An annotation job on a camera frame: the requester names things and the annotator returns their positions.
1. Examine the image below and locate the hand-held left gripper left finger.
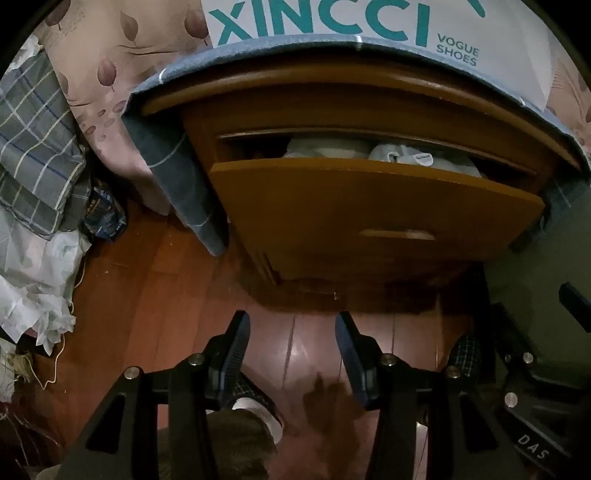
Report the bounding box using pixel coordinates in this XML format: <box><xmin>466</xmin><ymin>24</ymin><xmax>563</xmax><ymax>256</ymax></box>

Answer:
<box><xmin>60</xmin><ymin>310</ymin><xmax>252</xmax><ymax>480</ymax></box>

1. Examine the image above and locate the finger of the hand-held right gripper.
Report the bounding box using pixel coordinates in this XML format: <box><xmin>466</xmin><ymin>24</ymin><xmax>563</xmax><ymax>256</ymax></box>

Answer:
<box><xmin>490</xmin><ymin>302</ymin><xmax>536</xmax><ymax>370</ymax></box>
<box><xmin>558</xmin><ymin>281</ymin><xmax>591</xmax><ymax>333</ymax></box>

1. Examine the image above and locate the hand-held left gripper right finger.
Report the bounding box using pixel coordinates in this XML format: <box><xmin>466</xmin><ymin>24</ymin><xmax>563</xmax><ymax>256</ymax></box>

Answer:
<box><xmin>335</xmin><ymin>310</ymin><xmax>532</xmax><ymax>480</ymax></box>

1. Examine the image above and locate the light blue garment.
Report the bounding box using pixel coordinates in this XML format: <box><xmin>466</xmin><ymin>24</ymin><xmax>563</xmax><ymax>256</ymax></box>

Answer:
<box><xmin>369</xmin><ymin>143</ymin><xmax>483</xmax><ymax>178</ymax></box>

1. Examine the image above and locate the white shoe box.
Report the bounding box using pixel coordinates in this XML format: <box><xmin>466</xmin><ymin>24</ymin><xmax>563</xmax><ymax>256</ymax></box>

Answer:
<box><xmin>203</xmin><ymin>0</ymin><xmax>555</xmax><ymax>112</ymax></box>

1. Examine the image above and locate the person's white sock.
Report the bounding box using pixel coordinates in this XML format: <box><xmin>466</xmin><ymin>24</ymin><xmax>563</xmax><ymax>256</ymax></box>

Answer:
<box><xmin>233</xmin><ymin>397</ymin><xmax>283</xmax><ymax>444</ymax></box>

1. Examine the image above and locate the person's brown trouser leg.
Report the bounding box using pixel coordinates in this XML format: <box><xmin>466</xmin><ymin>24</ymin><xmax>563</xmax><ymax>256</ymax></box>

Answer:
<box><xmin>157</xmin><ymin>408</ymin><xmax>278</xmax><ymax>480</ymax></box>

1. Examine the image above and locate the blue checked cloth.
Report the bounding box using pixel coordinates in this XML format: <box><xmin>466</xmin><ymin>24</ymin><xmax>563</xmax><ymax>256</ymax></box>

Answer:
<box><xmin>122</xmin><ymin>30</ymin><xmax>591</xmax><ymax>257</ymax></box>

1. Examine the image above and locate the blue printed packet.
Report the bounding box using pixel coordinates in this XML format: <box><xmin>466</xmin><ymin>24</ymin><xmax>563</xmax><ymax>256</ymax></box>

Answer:
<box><xmin>83</xmin><ymin>182</ymin><xmax>127</xmax><ymax>243</ymax></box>

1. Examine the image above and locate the large white plastic bag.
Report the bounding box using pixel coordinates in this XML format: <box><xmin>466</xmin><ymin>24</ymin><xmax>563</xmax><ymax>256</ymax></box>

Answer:
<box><xmin>0</xmin><ymin>203</ymin><xmax>93</xmax><ymax>361</ymax></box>

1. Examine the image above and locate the frayed beige cloth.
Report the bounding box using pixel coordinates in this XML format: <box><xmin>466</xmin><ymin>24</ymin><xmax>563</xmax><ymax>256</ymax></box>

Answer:
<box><xmin>0</xmin><ymin>342</ymin><xmax>35</xmax><ymax>407</ymax></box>

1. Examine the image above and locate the wooden nightstand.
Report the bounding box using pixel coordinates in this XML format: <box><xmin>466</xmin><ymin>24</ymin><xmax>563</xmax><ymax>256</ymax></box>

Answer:
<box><xmin>141</xmin><ymin>60</ymin><xmax>583</xmax><ymax>315</ymax></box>

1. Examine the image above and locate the grey plaid cloth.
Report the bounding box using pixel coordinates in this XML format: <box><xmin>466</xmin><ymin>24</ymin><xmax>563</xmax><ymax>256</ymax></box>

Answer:
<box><xmin>0</xmin><ymin>51</ymin><xmax>93</xmax><ymax>238</ymax></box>

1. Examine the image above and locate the leaf print curtain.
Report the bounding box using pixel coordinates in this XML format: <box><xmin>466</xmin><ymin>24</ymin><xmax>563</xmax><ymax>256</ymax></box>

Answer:
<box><xmin>32</xmin><ymin>0</ymin><xmax>591</xmax><ymax>217</ymax></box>

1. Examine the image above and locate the small white plastic bag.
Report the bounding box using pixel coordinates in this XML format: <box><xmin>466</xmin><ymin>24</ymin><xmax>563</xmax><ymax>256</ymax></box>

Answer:
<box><xmin>9</xmin><ymin>34</ymin><xmax>47</xmax><ymax>70</ymax></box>

